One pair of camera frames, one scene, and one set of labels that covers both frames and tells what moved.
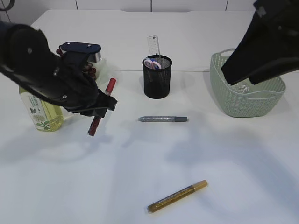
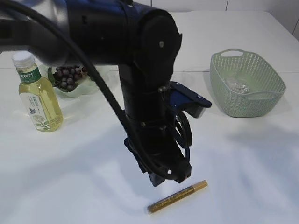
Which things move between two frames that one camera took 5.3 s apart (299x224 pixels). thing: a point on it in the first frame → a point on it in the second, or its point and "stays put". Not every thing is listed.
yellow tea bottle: x=46 y=116 stays put
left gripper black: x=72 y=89 → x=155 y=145
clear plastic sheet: x=244 y=88 stays put
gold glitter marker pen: x=167 y=200 stays put
